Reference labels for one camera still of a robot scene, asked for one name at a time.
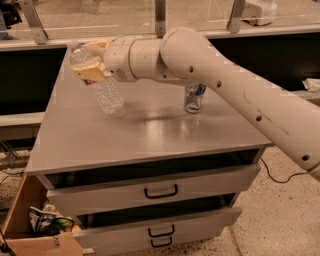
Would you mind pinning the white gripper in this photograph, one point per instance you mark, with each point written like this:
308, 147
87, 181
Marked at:
117, 58

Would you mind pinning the clear plastic water bottle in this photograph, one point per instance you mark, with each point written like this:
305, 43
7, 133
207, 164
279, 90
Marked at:
105, 92

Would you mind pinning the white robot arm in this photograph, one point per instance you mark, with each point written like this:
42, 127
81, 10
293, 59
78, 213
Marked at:
184, 57

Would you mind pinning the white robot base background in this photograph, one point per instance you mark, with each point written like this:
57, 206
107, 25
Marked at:
259, 12

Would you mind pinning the metal railing with glass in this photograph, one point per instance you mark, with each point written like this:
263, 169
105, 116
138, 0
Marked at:
52, 23

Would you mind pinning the silver blue drink can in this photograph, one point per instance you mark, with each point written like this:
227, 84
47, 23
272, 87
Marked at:
193, 98

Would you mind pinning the grey drawer cabinet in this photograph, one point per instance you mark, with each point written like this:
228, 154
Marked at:
76, 134

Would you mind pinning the upper grey drawer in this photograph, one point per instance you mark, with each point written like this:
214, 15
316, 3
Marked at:
95, 191

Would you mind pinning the grey drawer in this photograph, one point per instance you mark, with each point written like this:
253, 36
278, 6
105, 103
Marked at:
155, 226
95, 191

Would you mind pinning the crumpled bags in box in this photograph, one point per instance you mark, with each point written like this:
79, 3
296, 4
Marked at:
44, 223

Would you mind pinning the lower grey drawer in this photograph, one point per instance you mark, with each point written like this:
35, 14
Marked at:
155, 226

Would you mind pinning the cardboard box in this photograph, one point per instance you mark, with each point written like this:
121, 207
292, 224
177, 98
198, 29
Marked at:
17, 228

